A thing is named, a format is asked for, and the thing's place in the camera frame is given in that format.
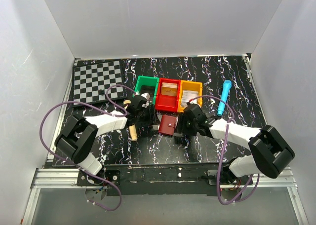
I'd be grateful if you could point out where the red leather card holder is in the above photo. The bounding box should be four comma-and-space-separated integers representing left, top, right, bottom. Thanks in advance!
158, 115, 177, 137

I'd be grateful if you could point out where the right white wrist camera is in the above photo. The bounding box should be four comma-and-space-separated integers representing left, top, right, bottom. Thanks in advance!
188, 99, 199, 105

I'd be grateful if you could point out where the white card stack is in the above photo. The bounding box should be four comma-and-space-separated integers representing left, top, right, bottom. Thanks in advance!
180, 90, 198, 108

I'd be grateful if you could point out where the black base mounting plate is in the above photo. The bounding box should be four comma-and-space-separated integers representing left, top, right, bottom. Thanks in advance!
77, 162, 254, 197

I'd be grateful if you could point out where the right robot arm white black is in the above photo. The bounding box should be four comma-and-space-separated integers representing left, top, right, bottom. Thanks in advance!
175, 104, 295, 184

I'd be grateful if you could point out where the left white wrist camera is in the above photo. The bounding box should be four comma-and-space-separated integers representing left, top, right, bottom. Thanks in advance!
141, 93, 150, 101

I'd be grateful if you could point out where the black and grey chessboard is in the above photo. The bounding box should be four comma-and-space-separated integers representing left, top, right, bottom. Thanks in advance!
73, 60, 126, 106

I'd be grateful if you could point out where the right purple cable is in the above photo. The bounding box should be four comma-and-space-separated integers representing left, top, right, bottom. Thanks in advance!
190, 95, 261, 206

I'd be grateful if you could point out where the wooden rolling pin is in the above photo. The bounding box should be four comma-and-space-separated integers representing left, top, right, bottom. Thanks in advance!
123, 100, 137, 142

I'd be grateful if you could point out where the green plastic bin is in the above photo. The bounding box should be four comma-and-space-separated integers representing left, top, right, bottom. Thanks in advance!
134, 75, 159, 104

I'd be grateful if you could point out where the brown card stack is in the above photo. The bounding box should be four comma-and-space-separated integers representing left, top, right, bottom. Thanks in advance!
160, 82, 178, 96

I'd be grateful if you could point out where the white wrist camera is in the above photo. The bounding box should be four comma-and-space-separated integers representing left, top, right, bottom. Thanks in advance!
188, 99, 199, 105
141, 93, 150, 101

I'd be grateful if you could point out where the orange plastic bin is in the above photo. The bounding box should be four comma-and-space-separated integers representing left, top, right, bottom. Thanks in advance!
177, 80, 203, 113

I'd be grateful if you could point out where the blue toy microphone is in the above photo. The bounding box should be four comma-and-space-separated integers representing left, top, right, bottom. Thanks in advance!
217, 80, 232, 116

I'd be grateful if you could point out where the red plastic bin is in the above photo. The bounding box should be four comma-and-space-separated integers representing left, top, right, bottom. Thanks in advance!
155, 78, 180, 113

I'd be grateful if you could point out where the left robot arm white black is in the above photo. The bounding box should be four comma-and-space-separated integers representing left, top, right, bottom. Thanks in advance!
55, 93, 159, 175

